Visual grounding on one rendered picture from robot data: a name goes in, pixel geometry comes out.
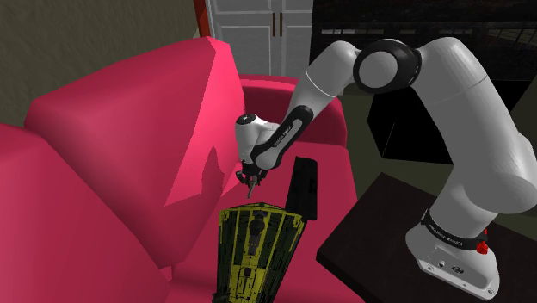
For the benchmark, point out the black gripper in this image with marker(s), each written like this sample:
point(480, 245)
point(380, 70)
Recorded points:
point(251, 171)

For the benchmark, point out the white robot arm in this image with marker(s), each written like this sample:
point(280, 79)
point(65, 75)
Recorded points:
point(470, 126)

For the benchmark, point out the black flat box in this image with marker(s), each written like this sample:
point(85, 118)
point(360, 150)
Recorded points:
point(303, 189)

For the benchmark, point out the yellow and black cone toy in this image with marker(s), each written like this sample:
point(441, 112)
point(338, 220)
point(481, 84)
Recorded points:
point(256, 251)

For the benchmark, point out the red sofa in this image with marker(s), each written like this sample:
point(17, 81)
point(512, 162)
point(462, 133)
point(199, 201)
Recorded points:
point(126, 138)

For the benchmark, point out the white double-door cabinet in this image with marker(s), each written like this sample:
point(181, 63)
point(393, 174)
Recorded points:
point(251, 37)

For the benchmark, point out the dark robot stand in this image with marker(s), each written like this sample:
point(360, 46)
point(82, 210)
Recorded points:
point(369, 247)

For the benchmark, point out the dark shelf unit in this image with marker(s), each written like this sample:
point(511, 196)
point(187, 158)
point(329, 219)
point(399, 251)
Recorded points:
point(461, 21)

